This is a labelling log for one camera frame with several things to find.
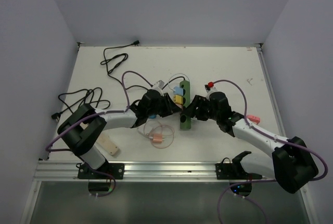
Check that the cream power strip red sockets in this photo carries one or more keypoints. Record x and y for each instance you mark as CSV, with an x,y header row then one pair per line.
x,y
104,144

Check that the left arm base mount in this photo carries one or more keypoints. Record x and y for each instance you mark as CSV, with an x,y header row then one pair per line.
x,y
116,170

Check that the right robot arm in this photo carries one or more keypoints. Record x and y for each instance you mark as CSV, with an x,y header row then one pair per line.
x,y
285,160

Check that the pink charger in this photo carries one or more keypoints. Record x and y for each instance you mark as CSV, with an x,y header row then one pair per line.
x,y
254,119

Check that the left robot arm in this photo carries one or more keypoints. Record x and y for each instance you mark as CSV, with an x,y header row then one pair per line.
x,y
82,129

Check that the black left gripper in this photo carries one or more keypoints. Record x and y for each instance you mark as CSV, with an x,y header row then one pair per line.
x,y
170,107

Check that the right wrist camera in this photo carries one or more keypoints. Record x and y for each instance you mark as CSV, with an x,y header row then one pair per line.
x,y
209,87

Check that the white usb charger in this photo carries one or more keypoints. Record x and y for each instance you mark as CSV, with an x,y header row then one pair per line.
x,y
141,132

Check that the front aluminium rail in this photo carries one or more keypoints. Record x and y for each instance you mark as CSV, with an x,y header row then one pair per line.
x,y
138,171

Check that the yellow usb charger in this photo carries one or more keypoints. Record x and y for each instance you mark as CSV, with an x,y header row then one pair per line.
x,y
178,99

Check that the salmon usb charger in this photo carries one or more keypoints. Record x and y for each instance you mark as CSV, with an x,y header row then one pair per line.
x,y
157,138

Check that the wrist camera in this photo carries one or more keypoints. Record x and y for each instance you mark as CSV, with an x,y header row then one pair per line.
x,y
209,87
158,85

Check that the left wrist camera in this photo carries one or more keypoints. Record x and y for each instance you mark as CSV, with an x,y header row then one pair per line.
x,y
158,85

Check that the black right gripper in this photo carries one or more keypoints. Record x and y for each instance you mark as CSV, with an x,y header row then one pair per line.
x,y
198,101

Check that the light blue usb charger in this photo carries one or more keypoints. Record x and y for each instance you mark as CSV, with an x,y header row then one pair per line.
x,y
178,91

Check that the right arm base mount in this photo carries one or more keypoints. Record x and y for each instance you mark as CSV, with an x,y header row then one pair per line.
x,y
232,170

